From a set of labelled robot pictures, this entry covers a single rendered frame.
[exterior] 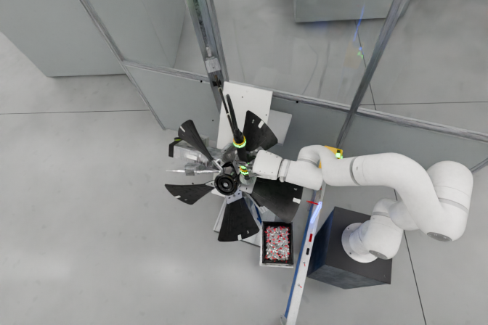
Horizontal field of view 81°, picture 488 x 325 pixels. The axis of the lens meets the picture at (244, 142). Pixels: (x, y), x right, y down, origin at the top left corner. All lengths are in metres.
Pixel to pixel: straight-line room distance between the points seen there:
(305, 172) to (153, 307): 1.90
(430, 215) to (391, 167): 0.14
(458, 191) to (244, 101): 0.99
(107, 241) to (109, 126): 1.23
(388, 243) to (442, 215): 0.39
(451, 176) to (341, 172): 0.27
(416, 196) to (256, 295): 1.83
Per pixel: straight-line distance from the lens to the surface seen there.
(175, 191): 1.56
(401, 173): 0.83
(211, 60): 1.60
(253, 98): 1.47
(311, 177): 1.07
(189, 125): 1.33
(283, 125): 1.92
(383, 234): 1.21
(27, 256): 3.29
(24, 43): 3.96
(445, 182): 0.92
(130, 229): 2.83
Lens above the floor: 2.49
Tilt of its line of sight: 61 degrees down
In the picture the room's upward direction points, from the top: 10 degrees counter-clockwise
